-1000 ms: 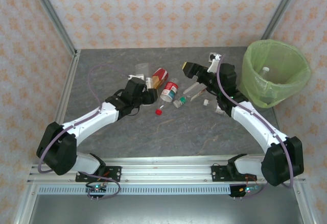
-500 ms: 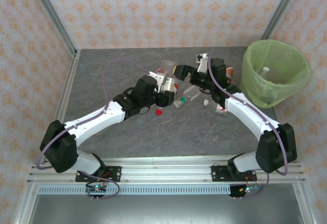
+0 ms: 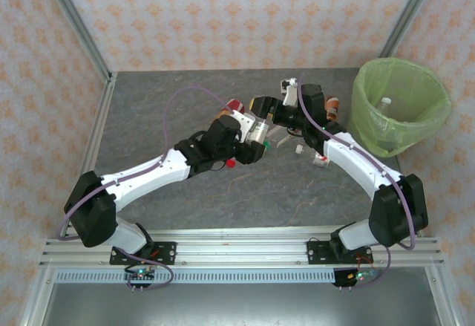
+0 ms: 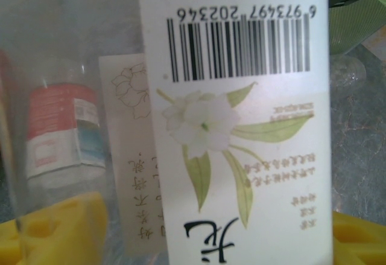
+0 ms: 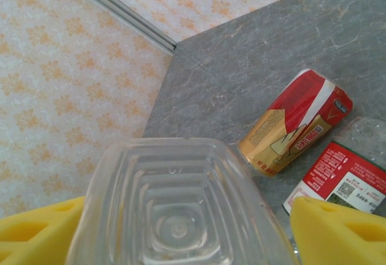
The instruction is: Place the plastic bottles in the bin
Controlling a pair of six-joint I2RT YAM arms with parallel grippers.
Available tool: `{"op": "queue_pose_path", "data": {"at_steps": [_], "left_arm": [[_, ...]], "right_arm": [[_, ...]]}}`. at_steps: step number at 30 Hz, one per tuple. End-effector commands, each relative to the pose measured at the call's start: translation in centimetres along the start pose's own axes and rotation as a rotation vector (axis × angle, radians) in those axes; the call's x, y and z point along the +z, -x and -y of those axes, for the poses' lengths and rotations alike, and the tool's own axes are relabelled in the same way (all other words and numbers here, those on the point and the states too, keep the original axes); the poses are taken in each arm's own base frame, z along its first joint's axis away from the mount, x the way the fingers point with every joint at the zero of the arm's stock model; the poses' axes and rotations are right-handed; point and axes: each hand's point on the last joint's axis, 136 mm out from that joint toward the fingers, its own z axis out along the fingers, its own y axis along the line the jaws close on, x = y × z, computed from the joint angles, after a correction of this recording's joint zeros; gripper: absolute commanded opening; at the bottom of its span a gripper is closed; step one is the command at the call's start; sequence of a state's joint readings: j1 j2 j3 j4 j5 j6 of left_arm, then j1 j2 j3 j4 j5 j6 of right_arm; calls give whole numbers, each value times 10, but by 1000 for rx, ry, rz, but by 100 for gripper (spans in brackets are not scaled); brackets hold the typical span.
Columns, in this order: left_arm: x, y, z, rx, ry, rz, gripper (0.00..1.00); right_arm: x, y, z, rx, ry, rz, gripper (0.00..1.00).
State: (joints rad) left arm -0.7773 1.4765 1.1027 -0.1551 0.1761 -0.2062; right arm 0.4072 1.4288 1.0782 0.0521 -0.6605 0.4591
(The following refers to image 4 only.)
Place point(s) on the bin with green liner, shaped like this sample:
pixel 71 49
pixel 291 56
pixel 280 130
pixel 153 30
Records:
pixel 356 26

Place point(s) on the red-capped bottle red-white label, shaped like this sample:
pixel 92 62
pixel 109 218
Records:
pixel 57 120

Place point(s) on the clear bottle white flower label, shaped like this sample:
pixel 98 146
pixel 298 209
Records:
pixel 241 126

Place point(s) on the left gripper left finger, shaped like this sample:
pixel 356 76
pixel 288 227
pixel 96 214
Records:
pixel 87 210

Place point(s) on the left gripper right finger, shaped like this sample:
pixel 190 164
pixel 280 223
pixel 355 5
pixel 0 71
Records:
pixel 362 241

